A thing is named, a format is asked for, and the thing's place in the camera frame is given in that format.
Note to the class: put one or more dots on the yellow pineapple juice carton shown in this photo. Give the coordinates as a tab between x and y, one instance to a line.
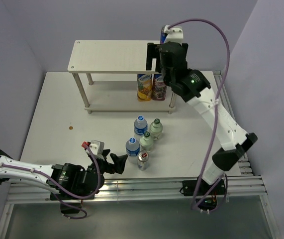
144	87

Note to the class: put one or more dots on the near green cap soda bottle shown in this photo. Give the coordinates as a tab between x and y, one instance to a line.
146	141

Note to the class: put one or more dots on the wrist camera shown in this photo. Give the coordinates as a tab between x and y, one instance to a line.
173	34
95	147

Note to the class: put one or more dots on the aluminium rail frame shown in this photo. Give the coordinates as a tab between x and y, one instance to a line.
58	114

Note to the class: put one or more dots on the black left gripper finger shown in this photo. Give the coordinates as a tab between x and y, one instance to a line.
102	154
119	162

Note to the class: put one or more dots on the dark red berry juice carton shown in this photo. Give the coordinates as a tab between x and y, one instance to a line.
158	88

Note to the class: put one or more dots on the Red Bull can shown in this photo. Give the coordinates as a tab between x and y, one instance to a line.
143	160
164	34

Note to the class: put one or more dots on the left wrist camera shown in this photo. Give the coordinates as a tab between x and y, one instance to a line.
95	147

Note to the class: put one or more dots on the green cap soda bottle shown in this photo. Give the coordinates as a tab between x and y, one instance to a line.
156	129
146	141

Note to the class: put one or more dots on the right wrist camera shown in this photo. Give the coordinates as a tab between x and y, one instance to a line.
173	34

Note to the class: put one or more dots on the white two-tier shelf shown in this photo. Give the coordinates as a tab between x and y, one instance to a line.
105	72

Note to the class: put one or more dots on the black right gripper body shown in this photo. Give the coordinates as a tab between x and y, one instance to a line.
166	77

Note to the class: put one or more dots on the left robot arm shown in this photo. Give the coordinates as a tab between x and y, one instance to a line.
67	179

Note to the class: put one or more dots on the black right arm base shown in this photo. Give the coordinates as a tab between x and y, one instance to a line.
206	198

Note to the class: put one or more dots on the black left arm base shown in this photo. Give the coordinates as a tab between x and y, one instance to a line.
70	207

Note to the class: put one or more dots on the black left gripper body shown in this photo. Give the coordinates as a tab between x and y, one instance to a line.
104	166

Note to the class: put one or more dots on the far green cap soda bottle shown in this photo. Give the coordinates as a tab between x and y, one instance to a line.
156	129

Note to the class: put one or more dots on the blue label water bottle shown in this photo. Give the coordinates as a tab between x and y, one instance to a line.
132	150
140	127

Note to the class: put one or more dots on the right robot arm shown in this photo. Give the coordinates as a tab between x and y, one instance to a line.
195	89

